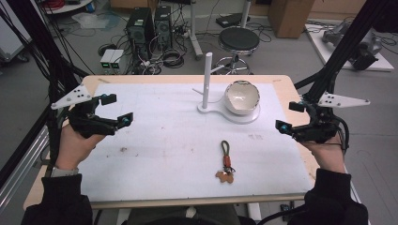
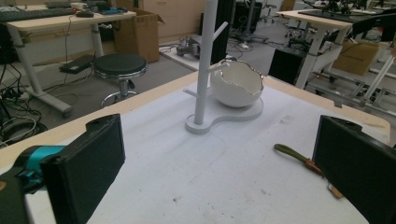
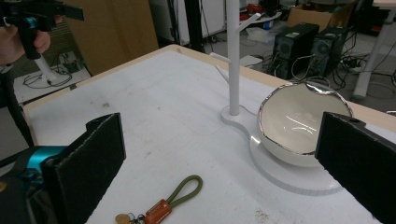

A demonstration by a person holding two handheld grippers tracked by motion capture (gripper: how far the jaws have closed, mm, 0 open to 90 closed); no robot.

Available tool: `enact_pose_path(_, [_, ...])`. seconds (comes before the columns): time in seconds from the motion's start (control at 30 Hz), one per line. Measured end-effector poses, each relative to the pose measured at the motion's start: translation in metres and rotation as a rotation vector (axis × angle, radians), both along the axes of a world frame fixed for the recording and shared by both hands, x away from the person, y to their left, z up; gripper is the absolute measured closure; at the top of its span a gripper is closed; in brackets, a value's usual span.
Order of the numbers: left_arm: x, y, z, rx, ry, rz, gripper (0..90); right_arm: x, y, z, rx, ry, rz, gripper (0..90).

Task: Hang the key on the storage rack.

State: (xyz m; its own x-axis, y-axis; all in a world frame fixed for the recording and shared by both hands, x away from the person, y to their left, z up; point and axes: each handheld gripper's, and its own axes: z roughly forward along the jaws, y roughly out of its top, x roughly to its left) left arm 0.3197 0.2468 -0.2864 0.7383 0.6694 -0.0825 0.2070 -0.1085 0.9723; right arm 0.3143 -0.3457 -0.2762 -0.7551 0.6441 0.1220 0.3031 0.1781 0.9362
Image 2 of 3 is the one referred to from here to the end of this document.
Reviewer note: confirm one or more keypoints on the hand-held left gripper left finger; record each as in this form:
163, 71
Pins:
84, 168

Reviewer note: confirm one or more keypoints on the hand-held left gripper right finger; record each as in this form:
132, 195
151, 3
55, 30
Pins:
355, 165

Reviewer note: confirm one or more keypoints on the white table cover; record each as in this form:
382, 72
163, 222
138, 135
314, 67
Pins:
186, 174

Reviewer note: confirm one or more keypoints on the black flat device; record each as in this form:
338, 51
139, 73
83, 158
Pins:
76, 64

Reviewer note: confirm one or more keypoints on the closed cardboard box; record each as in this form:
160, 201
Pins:
355, 57

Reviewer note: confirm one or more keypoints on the black round stool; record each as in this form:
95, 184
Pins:
120, 63

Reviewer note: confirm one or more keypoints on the black box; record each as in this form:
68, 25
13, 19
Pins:
286, 65

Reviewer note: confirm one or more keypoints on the white eggshell-shaped bowl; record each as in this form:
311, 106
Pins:
236, 97

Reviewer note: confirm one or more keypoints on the open cardboard box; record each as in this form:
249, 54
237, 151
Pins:
140, 37

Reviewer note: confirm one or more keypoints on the white-legged wooden desk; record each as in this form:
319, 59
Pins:
46, 23
311, 16

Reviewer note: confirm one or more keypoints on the black computer mouse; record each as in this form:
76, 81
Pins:
84, 14

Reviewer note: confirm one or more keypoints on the white peg stand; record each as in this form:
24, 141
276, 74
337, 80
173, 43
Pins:
204, 62

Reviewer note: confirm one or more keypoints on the grey machine on floor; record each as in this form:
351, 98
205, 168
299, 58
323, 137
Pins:
188, 46

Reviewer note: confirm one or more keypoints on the dark keyboard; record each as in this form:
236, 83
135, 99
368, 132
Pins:
31, 14

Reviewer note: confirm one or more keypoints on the grey pole stand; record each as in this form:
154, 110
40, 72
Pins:
250, 36

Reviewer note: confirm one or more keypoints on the light wooden cabinet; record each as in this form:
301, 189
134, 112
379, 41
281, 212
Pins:
177, 18

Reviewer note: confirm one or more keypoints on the black tall tower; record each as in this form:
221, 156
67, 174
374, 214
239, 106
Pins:
222, 40

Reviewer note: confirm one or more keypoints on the white metal frame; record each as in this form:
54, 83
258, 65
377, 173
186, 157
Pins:
378, 79

